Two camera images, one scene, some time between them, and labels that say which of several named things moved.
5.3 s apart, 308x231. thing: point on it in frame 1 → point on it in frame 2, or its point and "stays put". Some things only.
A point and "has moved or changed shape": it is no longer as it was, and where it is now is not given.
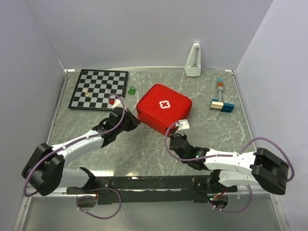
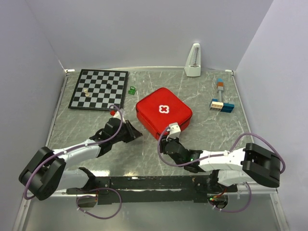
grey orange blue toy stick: [220, 88] stays put
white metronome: [193, 68] stays put
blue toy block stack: [216, 105] stays put
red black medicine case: [160, 106] has moved or changed shape
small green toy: [132, 90] stays put
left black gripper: [134, 121] → [133, 133]
